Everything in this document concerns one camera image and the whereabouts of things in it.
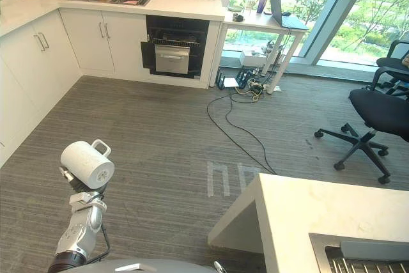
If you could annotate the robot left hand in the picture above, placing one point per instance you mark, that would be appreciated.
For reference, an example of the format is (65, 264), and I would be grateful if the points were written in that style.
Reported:
(83, 186)

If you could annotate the silver dishwasher door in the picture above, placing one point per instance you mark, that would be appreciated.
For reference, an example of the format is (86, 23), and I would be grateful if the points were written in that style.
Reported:
(172, 59)

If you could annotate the black built-in dishwasher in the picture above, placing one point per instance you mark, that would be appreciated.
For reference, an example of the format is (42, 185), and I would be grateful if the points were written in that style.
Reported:
(177, 30)

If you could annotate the stainless steel island sink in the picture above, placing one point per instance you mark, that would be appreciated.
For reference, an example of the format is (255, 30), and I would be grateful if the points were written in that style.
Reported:
(322, 250)

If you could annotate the grey robot torso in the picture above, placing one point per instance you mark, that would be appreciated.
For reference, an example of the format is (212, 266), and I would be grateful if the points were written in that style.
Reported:
(134, 266)

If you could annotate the white kitchen cabinet run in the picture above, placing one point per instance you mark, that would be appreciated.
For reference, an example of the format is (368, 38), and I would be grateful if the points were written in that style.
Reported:
(86, 43)

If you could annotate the pink sponge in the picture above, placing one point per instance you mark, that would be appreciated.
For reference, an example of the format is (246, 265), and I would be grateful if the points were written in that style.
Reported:
(131, 2)

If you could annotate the white cardboard box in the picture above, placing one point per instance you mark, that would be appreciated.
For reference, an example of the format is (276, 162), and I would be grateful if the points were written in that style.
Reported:
(252, 58)

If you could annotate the small black desk gadget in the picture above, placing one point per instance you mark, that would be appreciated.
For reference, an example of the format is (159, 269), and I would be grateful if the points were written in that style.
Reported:
(238, 16)

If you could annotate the green plate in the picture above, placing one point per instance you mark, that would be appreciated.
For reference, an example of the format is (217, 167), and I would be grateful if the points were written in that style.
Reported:
(235, 8)

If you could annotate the white counter island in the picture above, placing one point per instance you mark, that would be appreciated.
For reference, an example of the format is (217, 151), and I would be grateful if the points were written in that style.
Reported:
(319, 209)

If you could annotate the white side table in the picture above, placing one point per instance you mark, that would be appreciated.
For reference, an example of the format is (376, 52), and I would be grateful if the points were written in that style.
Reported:
(255, 21)

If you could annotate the purple tumbler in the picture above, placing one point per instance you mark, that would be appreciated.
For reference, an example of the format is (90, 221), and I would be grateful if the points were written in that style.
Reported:
(262, 4)

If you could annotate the dark open laptop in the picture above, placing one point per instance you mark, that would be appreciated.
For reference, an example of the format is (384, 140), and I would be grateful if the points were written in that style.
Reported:
(287, 18)

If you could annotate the black office chair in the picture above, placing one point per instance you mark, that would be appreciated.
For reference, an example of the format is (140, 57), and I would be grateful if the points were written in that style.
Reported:
(380, 113)
(391, 65)

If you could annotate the grey window frame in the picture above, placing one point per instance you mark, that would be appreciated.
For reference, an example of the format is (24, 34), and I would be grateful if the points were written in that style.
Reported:
(322, 20)

